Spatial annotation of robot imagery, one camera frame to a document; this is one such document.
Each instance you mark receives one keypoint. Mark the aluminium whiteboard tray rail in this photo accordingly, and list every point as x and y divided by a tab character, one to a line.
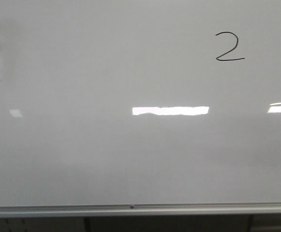
138	210

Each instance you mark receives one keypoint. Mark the white whiteboard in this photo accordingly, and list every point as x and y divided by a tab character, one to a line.
139	102

